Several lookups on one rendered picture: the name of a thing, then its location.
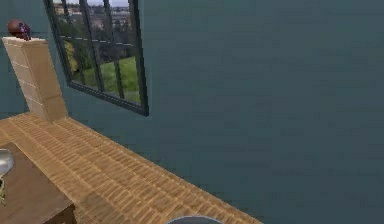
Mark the dark red round ball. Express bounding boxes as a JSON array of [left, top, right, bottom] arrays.
[[7, 19, 32, 42]]

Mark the grey round object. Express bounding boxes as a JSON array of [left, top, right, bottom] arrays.
[[166, 215, 224, 224]]

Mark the black framed window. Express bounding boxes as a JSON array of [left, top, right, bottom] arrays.
[[43, 0, 150, 117]]

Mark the grey glass bowl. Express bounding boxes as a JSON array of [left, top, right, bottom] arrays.
[[0, 148, 16, 177]]

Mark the brown wooden table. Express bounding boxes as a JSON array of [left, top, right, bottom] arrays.
[[0, 142, 78, 224]]

